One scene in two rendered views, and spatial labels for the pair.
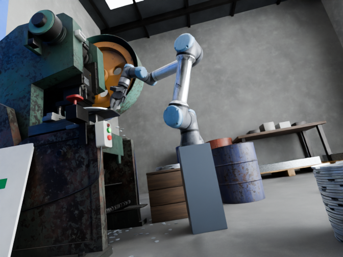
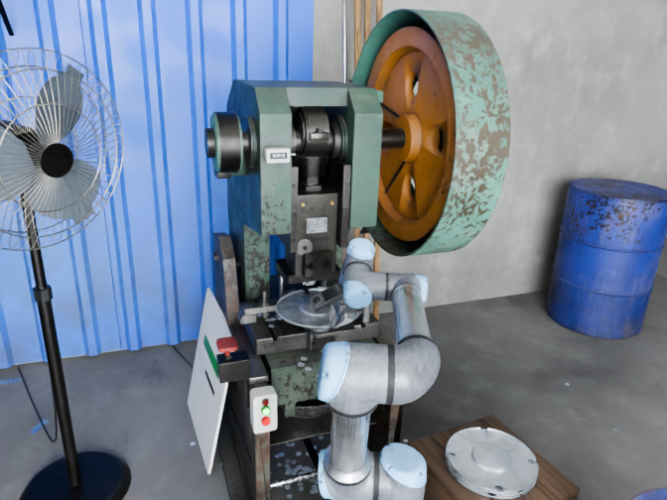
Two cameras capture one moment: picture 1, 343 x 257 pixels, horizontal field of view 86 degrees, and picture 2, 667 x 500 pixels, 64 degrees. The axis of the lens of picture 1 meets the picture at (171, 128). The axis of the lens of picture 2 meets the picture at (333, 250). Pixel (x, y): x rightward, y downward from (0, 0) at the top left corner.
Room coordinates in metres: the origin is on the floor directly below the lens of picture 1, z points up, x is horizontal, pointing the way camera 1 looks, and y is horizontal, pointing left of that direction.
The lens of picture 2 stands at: (0.46, -0.95, 1.61)
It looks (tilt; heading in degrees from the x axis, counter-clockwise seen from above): 20 degrees down; 62
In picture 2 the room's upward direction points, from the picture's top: 2 degrees clockwise
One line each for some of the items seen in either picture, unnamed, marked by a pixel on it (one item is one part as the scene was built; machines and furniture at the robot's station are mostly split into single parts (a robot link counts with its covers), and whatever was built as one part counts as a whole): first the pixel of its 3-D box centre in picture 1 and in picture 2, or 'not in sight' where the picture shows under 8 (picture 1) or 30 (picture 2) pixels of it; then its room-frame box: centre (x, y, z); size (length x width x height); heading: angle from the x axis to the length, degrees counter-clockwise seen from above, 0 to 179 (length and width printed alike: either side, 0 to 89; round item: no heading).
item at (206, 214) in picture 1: (199, 184); not in sight; (1.12, -0.11, 0.23); 0.18 x 0.18 x 0.45; 3
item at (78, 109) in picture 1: (77, 124); (234, 380); (0.86, 0.46, 0.62); 0.10 x 0.06 x 0.20; 173
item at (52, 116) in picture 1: (58, 116); (262, 305); (1.03, 0.67, 0.76); 0.17 x 0.06 x 0.10; 173
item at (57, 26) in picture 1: (46, 32); (233, 147); (0.96, 0.70, 1.31); 0.22 x 0.12 x 0.22; 83
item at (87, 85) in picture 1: (80, 85); (312, 228); (1.19, 0.61, 1.04); 0.17 x 0.15 x 0.30; 83
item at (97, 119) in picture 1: (100, 123); (323, 330); (1.18, 0.47, 0.72); 0.25 x 0.14 x 0.14; 83
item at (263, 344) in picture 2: (76, 134); (307, 318); (1.20, 0.65, 0.68); 0.45 x 0.30 x 0.06; 173
